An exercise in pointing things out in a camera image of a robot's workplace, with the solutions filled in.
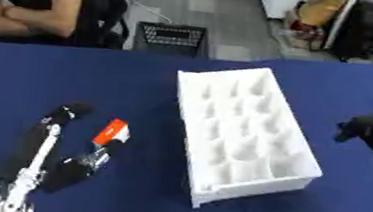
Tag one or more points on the tan cardboard pieces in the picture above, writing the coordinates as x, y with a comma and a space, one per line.
317, 15

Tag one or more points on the orange and white block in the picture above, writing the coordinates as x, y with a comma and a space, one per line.
112, 131

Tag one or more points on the black office chair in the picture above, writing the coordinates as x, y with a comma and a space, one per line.
103, 4

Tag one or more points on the white compartment box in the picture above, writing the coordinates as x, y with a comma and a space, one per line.
246, 131

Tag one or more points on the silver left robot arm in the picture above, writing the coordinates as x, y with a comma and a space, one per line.
6, 200

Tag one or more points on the person's left forearm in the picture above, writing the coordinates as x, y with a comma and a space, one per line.
41, 22

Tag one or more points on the black mesh basket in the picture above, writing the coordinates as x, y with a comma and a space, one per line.
171, 39

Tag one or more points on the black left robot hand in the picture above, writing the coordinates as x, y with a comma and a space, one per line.
27, 147

